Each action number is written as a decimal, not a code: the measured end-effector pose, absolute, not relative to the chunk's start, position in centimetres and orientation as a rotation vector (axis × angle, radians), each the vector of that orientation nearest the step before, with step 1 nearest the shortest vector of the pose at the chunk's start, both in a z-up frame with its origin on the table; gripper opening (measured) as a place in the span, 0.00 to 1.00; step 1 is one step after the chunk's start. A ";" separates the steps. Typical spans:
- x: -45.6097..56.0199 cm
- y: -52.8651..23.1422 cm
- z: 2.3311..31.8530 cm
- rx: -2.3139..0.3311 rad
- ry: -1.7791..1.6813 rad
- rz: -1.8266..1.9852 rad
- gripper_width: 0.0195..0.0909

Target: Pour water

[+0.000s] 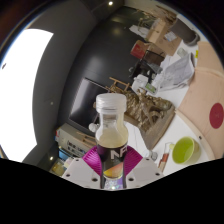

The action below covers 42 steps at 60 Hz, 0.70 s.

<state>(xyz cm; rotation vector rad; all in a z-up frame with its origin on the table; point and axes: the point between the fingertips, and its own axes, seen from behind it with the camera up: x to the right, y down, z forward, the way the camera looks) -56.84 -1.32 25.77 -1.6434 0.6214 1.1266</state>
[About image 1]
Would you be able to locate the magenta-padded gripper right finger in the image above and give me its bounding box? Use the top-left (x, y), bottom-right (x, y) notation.
top-left (122, 145), bottom-right (164, 190)

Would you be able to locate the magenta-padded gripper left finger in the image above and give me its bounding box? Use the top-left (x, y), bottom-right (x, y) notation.
top-left (61, 145), bottom-right (103, 189)

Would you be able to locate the white-capped dark-label drink bottle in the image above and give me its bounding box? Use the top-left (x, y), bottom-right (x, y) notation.
top-left (94, 92), bottom-right (129, 190)

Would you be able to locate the white plaster bust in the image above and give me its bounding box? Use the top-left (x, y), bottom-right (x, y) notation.
top-left (88, 122), bottom-right (100, 134)

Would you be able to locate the yellow-green mug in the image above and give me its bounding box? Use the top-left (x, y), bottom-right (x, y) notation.
top-left (171, 136), bottom-right (202, 165)

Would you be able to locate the white bottle with green label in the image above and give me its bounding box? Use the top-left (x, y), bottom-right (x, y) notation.
top-left (143, 81), bottom-right (159, 96)

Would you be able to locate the wooden easel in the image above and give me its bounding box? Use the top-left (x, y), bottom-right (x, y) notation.
top-left (105, 76), bottom-right (132, 94)

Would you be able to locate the white chair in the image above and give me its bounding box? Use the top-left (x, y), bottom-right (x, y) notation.
top-left (131, 73), bottom-right (149, 94)

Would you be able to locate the light wooden drawing board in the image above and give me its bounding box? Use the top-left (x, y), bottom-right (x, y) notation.
top-left (175, 39), bottom-right (224, 161)

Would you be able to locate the flat round red coaster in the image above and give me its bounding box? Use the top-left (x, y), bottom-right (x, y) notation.
top-left (208, 102), bottom-right (224, 130)

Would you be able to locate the grey newspaper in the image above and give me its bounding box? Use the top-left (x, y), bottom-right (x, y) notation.
top-left (159, 53), bottom-right (196, 93)

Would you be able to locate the red box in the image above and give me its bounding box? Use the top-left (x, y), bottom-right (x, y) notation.
top-left (129, 39), bottom-right (151, 60)

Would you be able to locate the brown cardboard box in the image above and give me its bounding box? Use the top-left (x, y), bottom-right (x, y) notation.
top-left (148, 18), bottom-right (183, 57)

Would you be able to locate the black wall screen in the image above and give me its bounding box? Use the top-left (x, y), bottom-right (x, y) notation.
top-left (67, 77), bottom-right (109, 138)

